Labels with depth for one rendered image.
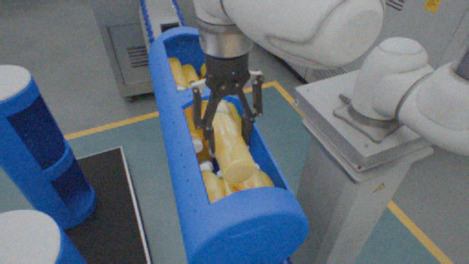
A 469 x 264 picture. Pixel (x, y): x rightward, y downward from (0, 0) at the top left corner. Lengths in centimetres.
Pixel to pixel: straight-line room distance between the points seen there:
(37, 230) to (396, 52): 104
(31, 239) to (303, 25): 83
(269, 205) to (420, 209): 185
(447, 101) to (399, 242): 144
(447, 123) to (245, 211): 54
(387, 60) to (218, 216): 62
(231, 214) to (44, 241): 50
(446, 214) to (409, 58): 165
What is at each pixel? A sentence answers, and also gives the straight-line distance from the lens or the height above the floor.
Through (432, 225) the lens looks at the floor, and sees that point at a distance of 238.
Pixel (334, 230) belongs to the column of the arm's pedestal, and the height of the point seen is 63.
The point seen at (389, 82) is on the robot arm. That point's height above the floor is 127.
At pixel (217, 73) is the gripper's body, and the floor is 148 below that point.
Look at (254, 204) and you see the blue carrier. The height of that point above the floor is 123.
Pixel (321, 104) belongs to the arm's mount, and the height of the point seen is 107.
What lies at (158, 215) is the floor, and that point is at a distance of 213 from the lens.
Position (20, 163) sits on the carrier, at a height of 71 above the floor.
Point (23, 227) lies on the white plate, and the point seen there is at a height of 104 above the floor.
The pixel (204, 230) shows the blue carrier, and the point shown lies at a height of 120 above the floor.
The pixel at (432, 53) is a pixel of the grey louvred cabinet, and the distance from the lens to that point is 209.
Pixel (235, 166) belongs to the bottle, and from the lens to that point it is 60.
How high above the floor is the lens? 176
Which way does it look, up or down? 43 degrees down
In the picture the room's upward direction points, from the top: straight up
